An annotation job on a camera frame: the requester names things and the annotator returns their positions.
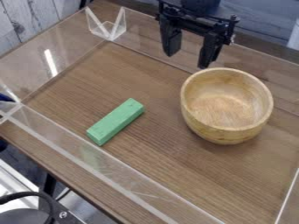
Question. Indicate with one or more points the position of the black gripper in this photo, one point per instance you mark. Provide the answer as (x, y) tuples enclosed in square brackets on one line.
[(195, 16)]

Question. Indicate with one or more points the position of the green rectangular block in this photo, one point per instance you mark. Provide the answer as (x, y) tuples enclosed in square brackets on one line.
[(111, 124)]

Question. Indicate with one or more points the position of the light wooden bowl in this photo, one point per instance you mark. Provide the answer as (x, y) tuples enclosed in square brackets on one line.
[(226, 105)]

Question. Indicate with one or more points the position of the clear acrylic corner bracket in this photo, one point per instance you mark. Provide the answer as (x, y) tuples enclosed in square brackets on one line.
[(107, 30)]

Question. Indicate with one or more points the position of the clear acrylic front wall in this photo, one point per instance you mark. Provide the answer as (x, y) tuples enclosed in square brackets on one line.
[(117, 188)]

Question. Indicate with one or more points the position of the black table leg bracket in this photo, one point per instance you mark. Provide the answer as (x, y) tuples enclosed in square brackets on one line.
[(60, 214)]

